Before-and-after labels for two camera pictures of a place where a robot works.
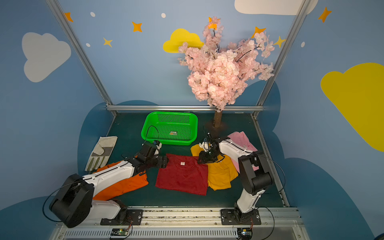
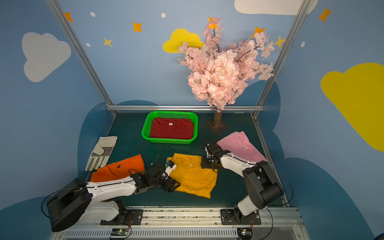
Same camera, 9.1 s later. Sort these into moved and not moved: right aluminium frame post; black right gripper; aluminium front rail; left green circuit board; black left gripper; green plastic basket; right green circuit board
Moved: black left gripper
Not moved: aluminium front rail; black right gripper; green plastic basket; right green circuit board; left green circuit board; right aluminium frame post
